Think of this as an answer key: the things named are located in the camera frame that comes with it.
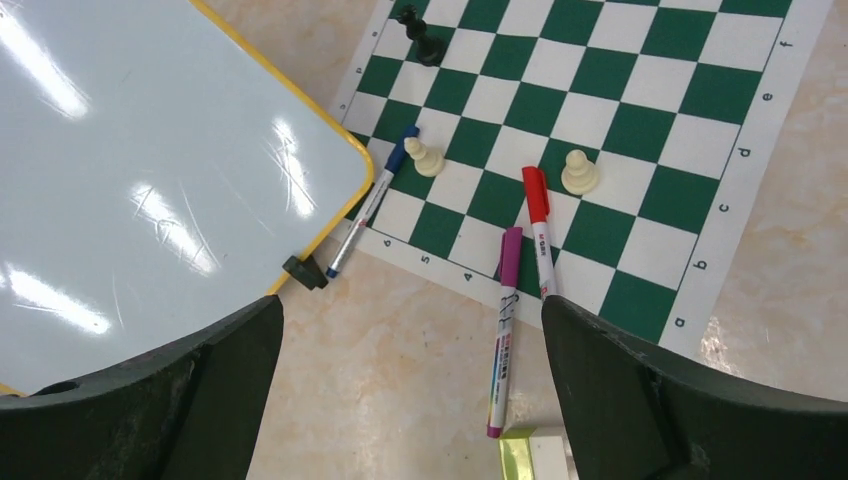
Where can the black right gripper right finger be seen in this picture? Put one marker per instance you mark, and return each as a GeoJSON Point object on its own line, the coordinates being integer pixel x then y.
{"type": "Point", "coordinates": [635, 410]}

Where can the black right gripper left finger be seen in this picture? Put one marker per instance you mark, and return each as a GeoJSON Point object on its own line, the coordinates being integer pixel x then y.
{"type": "Point", "coordinates": [190, 409]}

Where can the yellow framed whiteboard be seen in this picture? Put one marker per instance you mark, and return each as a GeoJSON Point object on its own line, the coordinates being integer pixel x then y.
{"type": "Point", "coordinates": [156, 173]}

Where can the blue capped marker pen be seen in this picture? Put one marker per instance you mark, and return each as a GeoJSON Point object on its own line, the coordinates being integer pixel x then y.
{"type": "Point", "coordinates": [372, 202]}

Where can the black whiteboard foot clip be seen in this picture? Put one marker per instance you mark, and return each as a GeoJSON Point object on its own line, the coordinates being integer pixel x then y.
{"type": "Point", "coordinates": [306, 272]}

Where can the green white toy brick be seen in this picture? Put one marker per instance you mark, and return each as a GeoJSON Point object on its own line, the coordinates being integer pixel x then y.
{"type": "Point", "coordinates": [536, 453]}

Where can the purple capped marker pen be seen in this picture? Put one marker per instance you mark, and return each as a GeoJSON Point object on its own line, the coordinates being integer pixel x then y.
{"type": "Point", "coordinates": [508, 273]}

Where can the red capped marker pen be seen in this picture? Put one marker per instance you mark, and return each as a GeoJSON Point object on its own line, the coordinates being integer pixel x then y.
{"type": "Point", "coordinates": [536, 192]}

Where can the cream chess pawn right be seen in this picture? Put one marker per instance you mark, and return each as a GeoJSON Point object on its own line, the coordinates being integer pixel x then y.
{"type": "Point", "coordinates": [579, 175]}

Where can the cream chess pawn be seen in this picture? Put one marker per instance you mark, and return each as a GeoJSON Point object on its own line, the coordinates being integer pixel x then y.
{"type": "Point", "coordinates": [427, 161]}
{"type": "Point", "coordinates": [579, 175]}

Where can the green white chess mat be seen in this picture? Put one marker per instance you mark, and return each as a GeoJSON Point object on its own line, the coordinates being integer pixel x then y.
{"type": "Point", "coordinates": [678, 104]}

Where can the cream chess pawn left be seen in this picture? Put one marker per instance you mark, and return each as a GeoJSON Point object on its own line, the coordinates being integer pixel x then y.
{"type": "Point", "coordinates": [427, 161]}

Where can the black chess piece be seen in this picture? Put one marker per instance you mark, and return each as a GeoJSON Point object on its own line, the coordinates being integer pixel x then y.
{"type": "Point", "coordinates": [429, 50]}

